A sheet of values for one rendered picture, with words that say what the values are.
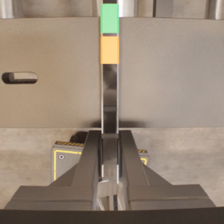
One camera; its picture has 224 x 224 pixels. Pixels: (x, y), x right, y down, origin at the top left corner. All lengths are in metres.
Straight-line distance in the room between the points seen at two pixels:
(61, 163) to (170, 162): 1.00
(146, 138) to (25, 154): 1.13
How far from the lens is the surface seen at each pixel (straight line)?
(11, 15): 0.49
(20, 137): 1.64
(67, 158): 1.20
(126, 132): 0.15
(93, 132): 0.15
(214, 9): 0.51
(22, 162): 1.77
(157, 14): 0.56
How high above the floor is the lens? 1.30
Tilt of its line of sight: 74 degrees down
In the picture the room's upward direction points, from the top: 177 degrees clockwise
